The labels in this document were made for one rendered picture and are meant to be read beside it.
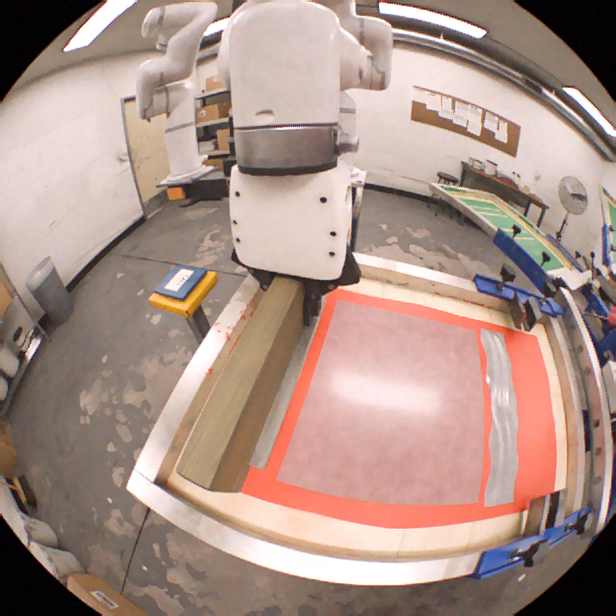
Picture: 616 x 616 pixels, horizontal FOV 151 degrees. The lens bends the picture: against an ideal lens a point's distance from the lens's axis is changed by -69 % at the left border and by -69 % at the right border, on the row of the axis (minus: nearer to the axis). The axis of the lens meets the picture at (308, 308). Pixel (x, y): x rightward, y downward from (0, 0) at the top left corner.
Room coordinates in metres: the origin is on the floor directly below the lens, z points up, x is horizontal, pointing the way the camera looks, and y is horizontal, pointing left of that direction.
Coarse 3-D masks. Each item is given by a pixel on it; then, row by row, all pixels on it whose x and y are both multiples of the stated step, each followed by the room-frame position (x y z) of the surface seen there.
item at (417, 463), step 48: (336, 384) 0.16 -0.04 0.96; (288, 432) 0.09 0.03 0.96; (336, 432) 0.09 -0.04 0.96; (384, 432) 0.08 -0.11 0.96; (432, 432) 0.07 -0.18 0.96; (480, 432) 0.05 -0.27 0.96; (528, 432) 0.01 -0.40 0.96; (288, 480) 0.02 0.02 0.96; (336, 480) 0.02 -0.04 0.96; (384, 480) 0.01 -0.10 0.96; (432, 480) 0.00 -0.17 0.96; (480, 480) -0.03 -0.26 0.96; (528, 480) -0.08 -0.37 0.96
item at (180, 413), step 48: (240, 288) 0.34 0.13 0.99; (432, 288) 0.37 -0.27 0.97; (240, 336) 0.25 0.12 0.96; (192, 384) 0.14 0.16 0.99; (576, 384) 0.05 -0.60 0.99; (576, 432) -0.05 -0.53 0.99; (144, 480) -0.02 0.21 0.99; (576, 480) -0.15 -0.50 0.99; (192, 528) -0.07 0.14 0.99; (240, 528) -0.06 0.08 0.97; (336, 576) -0.12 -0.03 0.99; (384, 576) -0.13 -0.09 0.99; (432, 576) -0.16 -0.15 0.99
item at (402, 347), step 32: (320, 320) 0.29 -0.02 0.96; (352, 320) 0.29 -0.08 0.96; (384, 320) 0.29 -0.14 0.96; (416, 320) 0.29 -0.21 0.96; (448, 320) 0.29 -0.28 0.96; (480, 320) 0.28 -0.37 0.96; (320, 352) 0.22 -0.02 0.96; (352, 352) 0.22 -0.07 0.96; (384, 352) 0.22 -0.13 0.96; (416, 352) 0.22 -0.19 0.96; (448, 352) 0.21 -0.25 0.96; (480, 352) 0.20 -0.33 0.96; (512, 352) 0.19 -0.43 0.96; (384, 384) 0.16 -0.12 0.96; (416, 384) 0.16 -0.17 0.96; (448, 384) 0.15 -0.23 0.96; (480, 384) 0.14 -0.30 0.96; (544, 384) 0.10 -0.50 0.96
